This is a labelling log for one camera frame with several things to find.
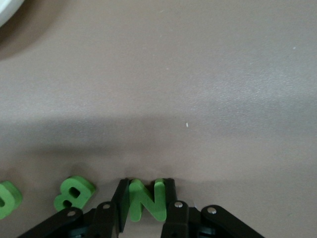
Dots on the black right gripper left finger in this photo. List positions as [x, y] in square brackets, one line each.
[99, 220]

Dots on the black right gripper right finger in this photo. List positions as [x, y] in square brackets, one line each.
[183, 220]

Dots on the green foam letter B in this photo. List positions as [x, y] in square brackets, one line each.
[85, 186]

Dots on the green foam letter N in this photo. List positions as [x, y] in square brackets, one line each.
[146, 198]

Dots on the green foam letter u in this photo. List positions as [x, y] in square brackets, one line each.
[12, 196]

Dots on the beige round plate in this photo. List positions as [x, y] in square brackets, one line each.
[6, 10]

